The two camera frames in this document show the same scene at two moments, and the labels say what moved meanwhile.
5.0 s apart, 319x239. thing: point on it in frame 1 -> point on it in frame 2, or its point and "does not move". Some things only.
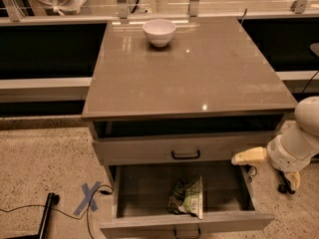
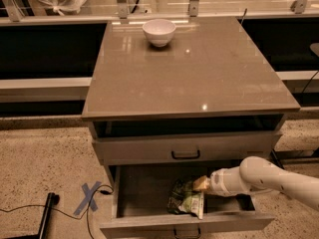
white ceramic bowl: (159, 32) does not move
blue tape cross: (89, 199) does not move
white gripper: (276, 154) -> (217, 182)
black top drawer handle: (185, 157) does not move
